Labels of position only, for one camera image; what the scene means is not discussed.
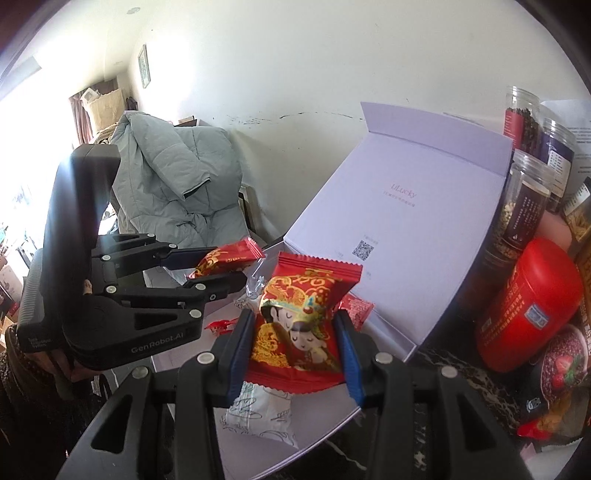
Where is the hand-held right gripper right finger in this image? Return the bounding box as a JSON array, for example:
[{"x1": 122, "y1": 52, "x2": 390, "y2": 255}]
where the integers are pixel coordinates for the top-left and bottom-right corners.
[{"x1": 333, "y1": 308, "x2": 536, "y2": 480}]

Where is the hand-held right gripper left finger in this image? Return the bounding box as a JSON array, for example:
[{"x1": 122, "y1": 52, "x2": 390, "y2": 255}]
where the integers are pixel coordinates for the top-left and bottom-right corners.
[{"x1": 67, "y1": 308, "x2": 257, "y2": 480}]

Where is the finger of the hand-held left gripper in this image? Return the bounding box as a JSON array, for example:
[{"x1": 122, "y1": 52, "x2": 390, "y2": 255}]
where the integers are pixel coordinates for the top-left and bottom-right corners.
[
  {"x1": 92, "y1": 233, "x2": 218, "y2": 284},
  {"x1": 106, "y1": 271, "x2": 247, "y2": 320}
]

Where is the red gold candy packet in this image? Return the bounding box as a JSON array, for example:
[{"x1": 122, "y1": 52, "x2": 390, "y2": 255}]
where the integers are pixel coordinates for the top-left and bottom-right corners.
[{"x1": 188, "y1": 237, "x2": 266, "y2": 280}]

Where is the red sachet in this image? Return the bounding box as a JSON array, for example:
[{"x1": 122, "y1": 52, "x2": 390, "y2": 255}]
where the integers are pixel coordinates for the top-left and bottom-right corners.
[{"x1": 339, "y1": 294, "x2": 375, "y2": 332}]

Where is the red figure-print candy packet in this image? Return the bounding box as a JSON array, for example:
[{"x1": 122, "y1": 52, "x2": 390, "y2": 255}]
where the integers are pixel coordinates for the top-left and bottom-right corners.
[{"x1": 243, "y1": 251, "x2": 364, "y2": 394}]

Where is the lavender gift box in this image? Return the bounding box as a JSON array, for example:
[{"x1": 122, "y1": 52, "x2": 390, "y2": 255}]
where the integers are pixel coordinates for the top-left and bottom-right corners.
[{"x1": 143, "y1": 102, "x2": 515, "y2": 478}]

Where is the person's left forearm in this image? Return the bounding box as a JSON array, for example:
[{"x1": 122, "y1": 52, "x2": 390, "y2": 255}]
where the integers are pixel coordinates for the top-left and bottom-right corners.
[{"x1": 0, "y1": 323, "x2": 112, "y2": 480}]

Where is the person's left hand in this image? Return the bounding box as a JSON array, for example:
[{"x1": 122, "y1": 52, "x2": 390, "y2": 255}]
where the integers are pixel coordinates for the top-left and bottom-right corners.
[{"x1": 38, "y1": 351, "x2": 99, "y2": 385}]

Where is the grey-green puffer jacket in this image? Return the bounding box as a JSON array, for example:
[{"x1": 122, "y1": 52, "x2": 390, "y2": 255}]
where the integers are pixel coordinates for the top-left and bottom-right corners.
[{"x1": 111, "y1": 111, "x2": 250, "y2": 252}]

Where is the brown curtain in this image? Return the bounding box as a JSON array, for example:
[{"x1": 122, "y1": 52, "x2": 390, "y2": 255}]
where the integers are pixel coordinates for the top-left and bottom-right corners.
[{"x1": 69, "y1": 95, "x2": 93, "y2": 144}]

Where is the brown cardboard box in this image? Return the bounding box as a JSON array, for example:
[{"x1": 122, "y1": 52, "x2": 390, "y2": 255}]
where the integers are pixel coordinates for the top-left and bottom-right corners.
[{"x1": 82, "y1": 88, "x2": 125, "y2": 134}]

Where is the dark brown jar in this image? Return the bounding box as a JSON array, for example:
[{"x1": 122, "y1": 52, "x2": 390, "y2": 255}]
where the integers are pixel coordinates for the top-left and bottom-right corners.
[{"x1": 462, "y1": 240, "x2": 513, "y2": 319}]

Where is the red tin canister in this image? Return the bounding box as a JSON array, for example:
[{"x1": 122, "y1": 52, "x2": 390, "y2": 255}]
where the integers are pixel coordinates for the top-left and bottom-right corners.
[{"x1": 475, "y1": 237, "x2": 585, "y2": 374}]

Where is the black snack bag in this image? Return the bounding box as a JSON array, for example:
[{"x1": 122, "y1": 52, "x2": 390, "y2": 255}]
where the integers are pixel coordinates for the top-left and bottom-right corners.
[{"x1": 517, "y1": 258, "x2": 591, "y2": 441}]

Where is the clear jar dark label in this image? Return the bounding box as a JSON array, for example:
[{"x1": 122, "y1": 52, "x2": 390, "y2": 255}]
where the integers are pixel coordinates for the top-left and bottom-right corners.
[{"x1": 494, "y1": 148, "x2": 554, "y2": 252}]

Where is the pink container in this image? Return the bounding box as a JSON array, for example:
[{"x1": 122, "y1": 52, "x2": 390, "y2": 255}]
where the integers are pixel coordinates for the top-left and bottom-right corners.
[{"x1": 536, "y1": 210, "x2": 573, "y2": 252}]

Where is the jar with gold contents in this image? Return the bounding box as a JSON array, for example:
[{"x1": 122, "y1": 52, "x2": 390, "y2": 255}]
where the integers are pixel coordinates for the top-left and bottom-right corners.
[{"x1": 561, "y1": 178, "x2": 591, "y2": 241}]

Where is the clear jar purple label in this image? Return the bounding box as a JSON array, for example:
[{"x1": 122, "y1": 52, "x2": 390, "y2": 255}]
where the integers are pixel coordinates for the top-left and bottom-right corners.
[{"x1": 538, "y1": 117, "x2": 578, "y2": 199}]

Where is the clear jar red label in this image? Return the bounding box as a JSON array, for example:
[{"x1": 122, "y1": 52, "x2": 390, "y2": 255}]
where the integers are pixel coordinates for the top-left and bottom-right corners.
[{"x1": 502, "y1": 85, "x2": 542, "y2": 153}]

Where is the white printed paper sheet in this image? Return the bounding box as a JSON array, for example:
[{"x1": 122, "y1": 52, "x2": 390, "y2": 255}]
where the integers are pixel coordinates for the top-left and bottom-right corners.
[{"x1": 538, "y1": 98, "x2": 591, "y2": 178}]

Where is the small wall picture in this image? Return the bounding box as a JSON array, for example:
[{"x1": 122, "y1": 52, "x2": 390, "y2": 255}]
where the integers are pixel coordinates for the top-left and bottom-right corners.
[{"x1": 137, "y1": 45, "x2": 152, "y2": 89}]

